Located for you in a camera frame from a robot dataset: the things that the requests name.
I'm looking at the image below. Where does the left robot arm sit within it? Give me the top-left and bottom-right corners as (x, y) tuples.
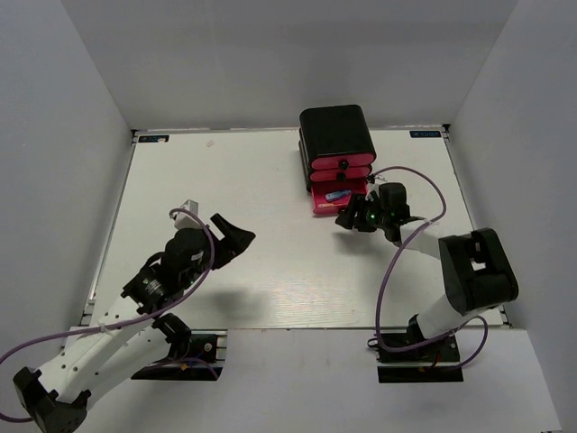
(13, 207), (256, 432)

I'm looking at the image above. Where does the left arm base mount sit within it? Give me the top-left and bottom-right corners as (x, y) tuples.
(131, 330), (227, 382)

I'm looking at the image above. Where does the right corner label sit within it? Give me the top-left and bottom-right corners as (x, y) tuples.
(409, 130), (442, 138)

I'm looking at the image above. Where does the blue correction tape case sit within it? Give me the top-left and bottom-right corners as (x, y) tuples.
(325, 189), (352, 203)

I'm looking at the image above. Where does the pink bottom drawer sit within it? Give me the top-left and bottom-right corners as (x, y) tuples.
(310, 178), (367, 216)

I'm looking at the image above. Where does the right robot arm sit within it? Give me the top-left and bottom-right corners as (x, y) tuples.
(336, 182), (519, 360)

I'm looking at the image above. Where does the left corner label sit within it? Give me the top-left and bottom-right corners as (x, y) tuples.
(138, 134), (169, 143)

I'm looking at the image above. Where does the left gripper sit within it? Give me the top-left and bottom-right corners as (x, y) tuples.
(182, 213), (256, 288)

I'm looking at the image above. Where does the black drawer cabinet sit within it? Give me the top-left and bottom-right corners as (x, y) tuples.
(298, 105), (377, 190)

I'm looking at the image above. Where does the orange correction tape case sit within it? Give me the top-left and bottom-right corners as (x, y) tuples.
(318, 203), (347, 209)

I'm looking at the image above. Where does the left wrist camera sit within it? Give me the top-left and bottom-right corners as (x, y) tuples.
(169, 199), (201, 230)

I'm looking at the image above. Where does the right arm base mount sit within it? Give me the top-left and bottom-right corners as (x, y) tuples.
(367, 336), (463, 384)

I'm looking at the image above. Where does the corner label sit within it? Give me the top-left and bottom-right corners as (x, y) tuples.
(138, 134), (169, 143)
(409, 130), (442, 138)

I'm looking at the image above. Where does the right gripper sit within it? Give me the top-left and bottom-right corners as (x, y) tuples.
(336, 192), (390, 232)

